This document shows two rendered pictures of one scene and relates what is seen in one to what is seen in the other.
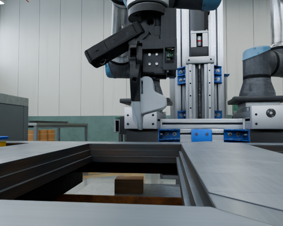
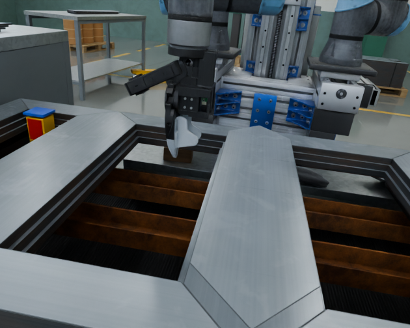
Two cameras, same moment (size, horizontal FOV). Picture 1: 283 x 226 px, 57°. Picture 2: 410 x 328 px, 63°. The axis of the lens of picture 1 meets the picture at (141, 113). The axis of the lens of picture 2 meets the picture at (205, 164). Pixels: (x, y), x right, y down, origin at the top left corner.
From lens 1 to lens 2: 0.32 m
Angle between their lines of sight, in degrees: 28
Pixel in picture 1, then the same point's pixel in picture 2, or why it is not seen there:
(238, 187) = (211, 256)
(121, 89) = not seen: outside the picture
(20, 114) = (60, 53)
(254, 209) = (202, 286)
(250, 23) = not seen: outside the picture
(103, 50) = (142, 86)
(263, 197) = (216, 272)
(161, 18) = (199, 62)
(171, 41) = (205, 92)
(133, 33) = (170, 74)
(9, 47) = not seen: outside the picture
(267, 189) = (226, 261)
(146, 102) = (179, 139)
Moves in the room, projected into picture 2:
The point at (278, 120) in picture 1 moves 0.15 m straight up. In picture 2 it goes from (347, 103) to (360, 56)
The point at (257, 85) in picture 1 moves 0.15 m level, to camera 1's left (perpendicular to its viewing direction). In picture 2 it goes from (341, 50) to (299, 46)
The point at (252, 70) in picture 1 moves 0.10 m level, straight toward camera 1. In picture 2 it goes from (341, 28) to (338, 29)
